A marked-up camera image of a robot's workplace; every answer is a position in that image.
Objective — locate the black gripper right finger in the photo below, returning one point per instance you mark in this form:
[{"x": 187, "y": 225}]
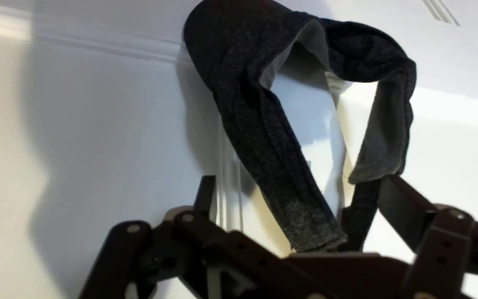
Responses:
[{"x": 444, "y": 238}]

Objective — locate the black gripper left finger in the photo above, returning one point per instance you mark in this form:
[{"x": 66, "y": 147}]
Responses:
[{"x": 135, "y": 256}]

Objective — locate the dark half head cap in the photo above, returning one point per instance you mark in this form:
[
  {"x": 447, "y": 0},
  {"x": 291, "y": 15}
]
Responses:
[{"x": 240, "y": 45}]

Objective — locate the white panel door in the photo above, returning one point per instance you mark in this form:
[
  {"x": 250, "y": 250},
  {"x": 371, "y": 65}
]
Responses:
[{"x": 104, "y": 118}]

